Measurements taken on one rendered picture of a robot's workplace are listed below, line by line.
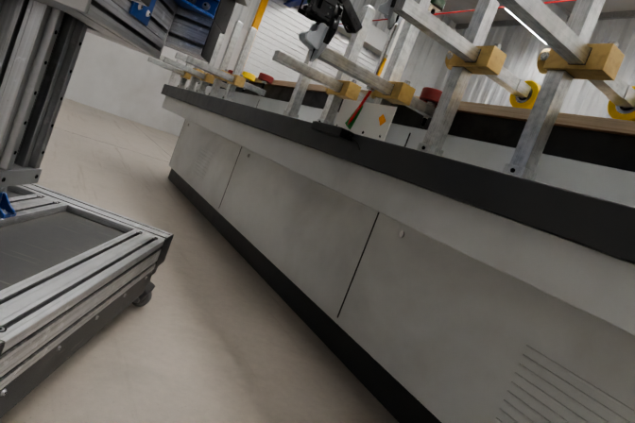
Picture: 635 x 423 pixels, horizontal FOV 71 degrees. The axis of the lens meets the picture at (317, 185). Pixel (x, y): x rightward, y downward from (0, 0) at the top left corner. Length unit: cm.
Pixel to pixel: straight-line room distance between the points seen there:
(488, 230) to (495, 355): 33
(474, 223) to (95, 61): 809
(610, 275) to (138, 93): 838
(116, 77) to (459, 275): 796
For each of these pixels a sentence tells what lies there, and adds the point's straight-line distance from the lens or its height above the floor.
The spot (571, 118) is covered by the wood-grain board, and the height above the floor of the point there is 89.
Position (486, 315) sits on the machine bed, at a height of 39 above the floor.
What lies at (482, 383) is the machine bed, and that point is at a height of 25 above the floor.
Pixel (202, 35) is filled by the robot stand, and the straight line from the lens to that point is 115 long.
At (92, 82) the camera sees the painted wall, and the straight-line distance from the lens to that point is 871.
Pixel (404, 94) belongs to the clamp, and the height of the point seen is 84.
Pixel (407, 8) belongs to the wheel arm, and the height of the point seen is 94.
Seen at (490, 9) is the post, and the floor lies 107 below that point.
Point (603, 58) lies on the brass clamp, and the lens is 96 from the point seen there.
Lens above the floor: 60
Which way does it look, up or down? 3 degrees down
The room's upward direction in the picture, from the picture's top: 21 degrees clockwise
